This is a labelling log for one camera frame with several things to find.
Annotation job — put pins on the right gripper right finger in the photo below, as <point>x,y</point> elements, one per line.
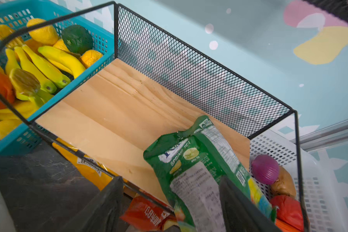
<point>239,213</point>

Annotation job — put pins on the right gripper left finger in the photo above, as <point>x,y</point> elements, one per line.
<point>102,213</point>

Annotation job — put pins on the green snack bag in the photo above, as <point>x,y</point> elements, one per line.
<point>189,166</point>

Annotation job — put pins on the orange fruit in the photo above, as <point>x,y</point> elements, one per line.
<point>6,90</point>

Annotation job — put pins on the yellow cracker box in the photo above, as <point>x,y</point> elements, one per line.
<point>91,170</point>

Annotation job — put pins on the red snack packet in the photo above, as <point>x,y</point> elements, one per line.
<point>146,216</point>

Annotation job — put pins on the orange carrot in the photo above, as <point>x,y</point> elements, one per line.
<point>284,227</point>

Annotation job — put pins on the red pepper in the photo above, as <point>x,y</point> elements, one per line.
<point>289,211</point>

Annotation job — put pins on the purple onion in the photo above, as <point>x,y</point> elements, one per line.
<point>265,169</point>

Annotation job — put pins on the brown potato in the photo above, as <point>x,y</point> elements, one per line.
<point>284,184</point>

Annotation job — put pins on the white plastic vegetable basket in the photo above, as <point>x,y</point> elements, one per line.
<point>324,196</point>

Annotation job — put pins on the black mesh wooden shelf rack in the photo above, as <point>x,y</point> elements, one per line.
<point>155,85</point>

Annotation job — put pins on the yellow banana bunch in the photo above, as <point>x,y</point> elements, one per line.
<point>41,65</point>

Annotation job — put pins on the green avocado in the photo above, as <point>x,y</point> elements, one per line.
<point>77,39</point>

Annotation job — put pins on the yellow lemon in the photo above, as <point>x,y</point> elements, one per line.
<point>45,35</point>

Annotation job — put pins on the teal plastic fruit basket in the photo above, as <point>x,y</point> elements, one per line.
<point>19,133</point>

